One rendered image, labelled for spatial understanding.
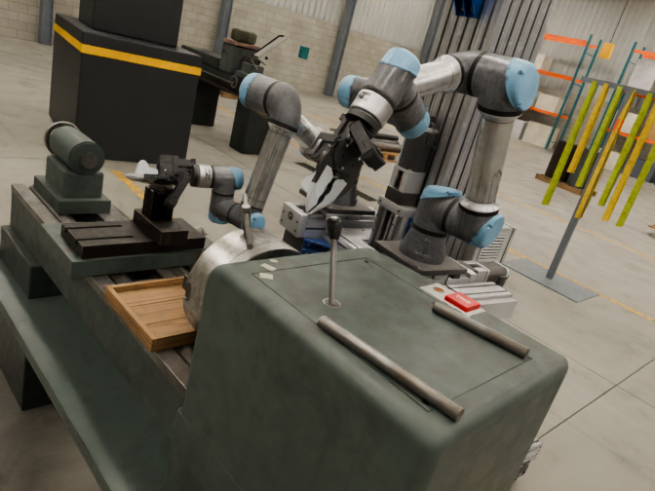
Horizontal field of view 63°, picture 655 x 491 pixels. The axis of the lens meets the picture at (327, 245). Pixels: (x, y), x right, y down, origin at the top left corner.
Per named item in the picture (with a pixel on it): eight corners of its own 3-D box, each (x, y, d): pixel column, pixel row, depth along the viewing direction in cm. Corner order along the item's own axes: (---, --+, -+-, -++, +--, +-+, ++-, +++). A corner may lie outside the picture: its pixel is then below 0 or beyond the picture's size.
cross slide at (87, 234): (204, 248, 192) (206, 237, 190) (81, 259, 161) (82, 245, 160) (179, 228, 203) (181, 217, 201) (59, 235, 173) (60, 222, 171)
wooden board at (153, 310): (260, 327, 163) (263, 316, 161) (150, 353, 138) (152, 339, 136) (209, 283, 182) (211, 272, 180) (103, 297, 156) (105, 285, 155)
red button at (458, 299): (478, 311, 118) (481, 303, 117) (464, 316, 114) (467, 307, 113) (456, 298, 122) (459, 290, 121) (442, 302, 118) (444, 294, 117)
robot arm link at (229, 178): (243, 196, 176) (247, 170, 173) (210, 194, 171) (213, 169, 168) (236, 187, 182) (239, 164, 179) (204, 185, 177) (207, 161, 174)
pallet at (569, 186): (595, 196, 1260) (613, 155, 1225) (579, 195, 1210) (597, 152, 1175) (551, 179, 1344) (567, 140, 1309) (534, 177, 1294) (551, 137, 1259)
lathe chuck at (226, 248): (302, 324, 151) (308, 227, 135) (204, 372, 132) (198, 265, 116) (283, 309, 156) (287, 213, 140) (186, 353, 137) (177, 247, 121)
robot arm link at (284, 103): (322, 96, 167) (265, 239, 175) (296, 89, 173) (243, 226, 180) (300, 85, 158) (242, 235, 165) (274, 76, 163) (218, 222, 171)
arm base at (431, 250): (422, 244, 182) (431, 217, 178) (452, 264, 171) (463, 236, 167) (389, 245, 173) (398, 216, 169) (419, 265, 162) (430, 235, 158)
